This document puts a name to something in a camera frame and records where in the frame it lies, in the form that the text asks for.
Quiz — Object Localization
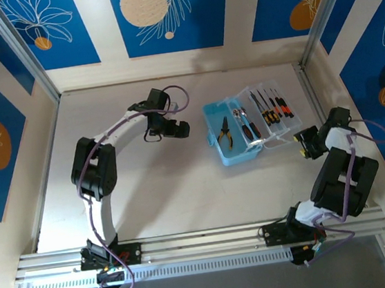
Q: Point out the yellow black pliers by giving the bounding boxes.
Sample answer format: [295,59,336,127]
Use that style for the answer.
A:
[214,115,235,152]

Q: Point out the red handled ratchet wrench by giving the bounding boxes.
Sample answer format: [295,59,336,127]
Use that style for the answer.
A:
[232,106,254,143]

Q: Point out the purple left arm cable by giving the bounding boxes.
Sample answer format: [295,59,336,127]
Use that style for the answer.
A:
[67,84,212,288]

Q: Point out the black looped cable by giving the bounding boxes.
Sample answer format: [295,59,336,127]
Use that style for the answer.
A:
[143,128,162,144]

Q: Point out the blue wall panel beige circle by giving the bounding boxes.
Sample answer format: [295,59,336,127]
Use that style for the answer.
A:
[108,0,236,60]

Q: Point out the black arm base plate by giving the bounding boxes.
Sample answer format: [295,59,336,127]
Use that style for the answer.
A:
[77,240,144,272]
[262,218,326,247]

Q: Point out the aluminium corner post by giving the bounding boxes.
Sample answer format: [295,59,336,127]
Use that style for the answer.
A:
[292,0,361,66]
[0,0,62,108]

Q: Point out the aluminium rail frame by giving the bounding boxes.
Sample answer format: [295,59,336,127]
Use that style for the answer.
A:
[11,208,385,287]

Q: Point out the white slotted cable duct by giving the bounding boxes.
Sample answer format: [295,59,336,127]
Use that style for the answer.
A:
[28,247,294,288]

